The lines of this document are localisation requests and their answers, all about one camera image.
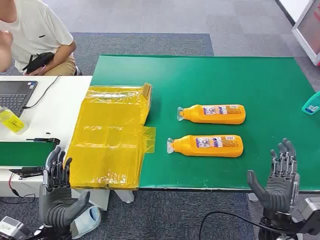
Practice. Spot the person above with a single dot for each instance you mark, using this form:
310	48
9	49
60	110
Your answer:
32	26

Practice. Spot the white framed display board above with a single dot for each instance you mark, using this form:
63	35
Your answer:
309	33

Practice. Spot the black handheld controller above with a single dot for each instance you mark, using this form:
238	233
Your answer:
40	60

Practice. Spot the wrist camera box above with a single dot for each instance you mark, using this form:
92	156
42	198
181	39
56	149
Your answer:
311	212
12	228

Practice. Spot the yellow film wrapped cardboard box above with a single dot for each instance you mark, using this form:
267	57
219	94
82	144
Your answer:
107	139

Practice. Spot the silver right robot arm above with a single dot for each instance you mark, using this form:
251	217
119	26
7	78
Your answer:
272	228

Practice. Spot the orange bottle with clear cap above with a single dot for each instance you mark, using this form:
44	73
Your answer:
212	116
207	147

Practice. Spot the green table mat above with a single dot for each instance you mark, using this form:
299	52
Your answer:
200	82

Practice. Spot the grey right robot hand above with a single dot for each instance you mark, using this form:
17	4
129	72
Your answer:
281	193

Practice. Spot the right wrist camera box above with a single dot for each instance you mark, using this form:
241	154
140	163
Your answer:
311	212

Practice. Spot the green belt conveyor black frame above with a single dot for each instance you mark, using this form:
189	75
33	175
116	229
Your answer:
25	154

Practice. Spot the teal plastic bottle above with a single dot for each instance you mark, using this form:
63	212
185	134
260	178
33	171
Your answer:
312	104

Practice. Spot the dark grey laptop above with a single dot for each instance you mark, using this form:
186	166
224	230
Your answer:
15	96

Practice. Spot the small clear yellow bottle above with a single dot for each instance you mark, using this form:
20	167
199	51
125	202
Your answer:
12	124

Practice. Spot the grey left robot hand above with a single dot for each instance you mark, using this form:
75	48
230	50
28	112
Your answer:
55	205

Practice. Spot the white table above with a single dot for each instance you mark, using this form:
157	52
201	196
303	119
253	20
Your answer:
62	109

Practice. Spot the white table foot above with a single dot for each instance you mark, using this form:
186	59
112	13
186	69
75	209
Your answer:
100	198
124	196
251	198

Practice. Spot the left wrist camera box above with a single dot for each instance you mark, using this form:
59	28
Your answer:
12	228

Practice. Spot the white curved plastic shell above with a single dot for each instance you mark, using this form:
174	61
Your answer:
84	222

